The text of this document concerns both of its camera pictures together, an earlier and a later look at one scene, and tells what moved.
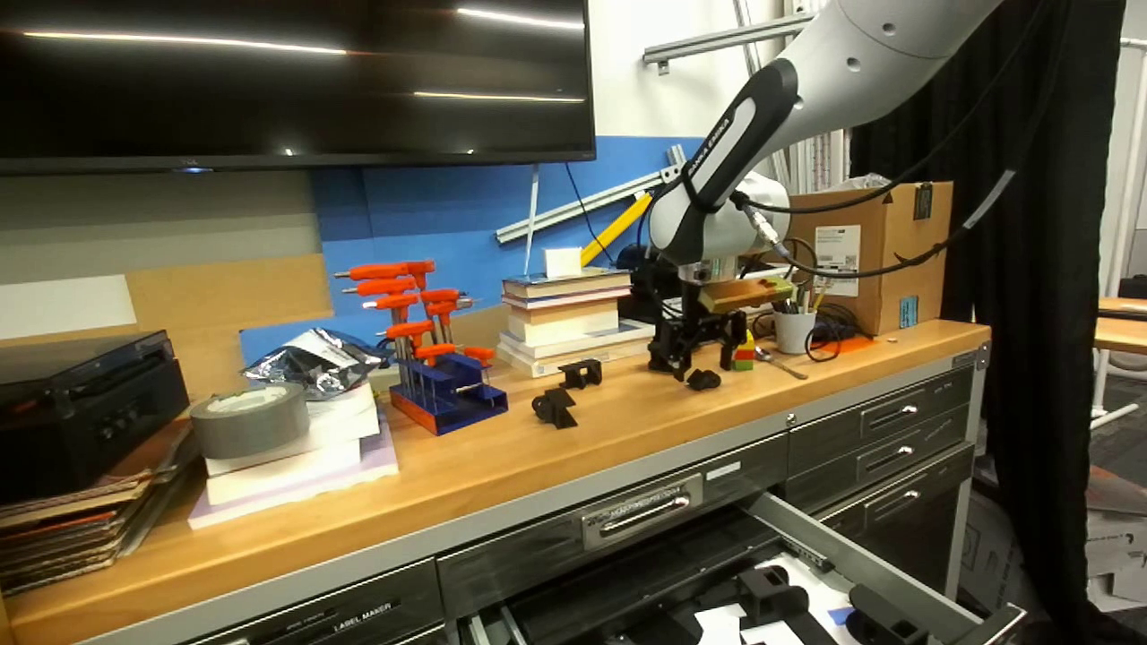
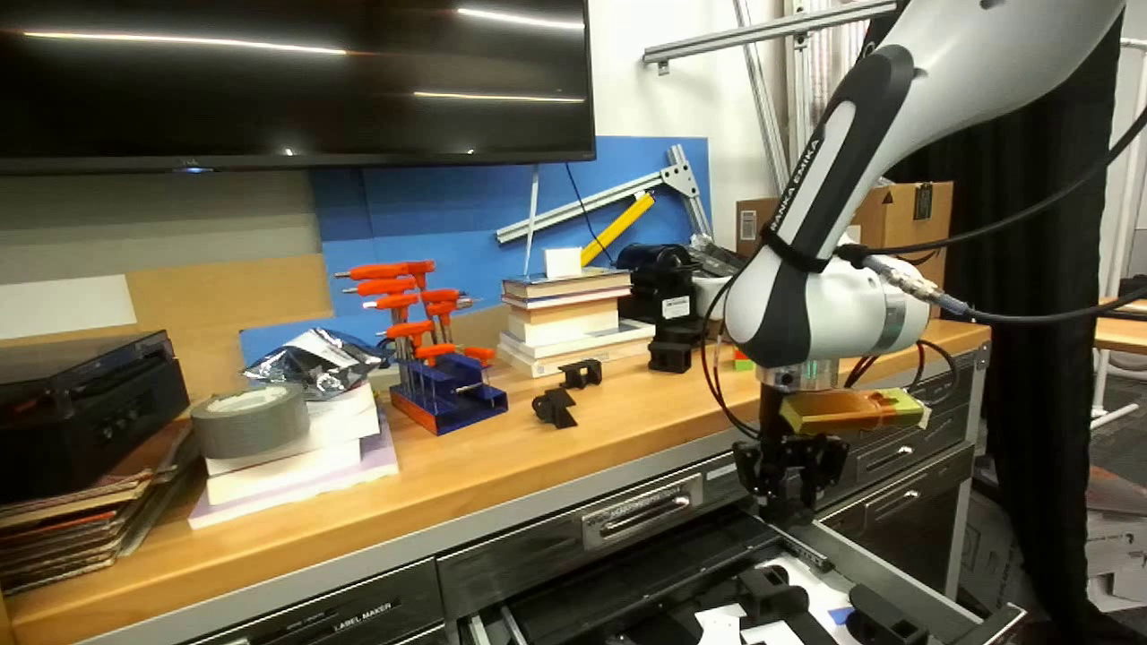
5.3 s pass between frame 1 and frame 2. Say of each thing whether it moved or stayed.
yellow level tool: stayed
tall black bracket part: stayed
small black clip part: stayed
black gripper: moved
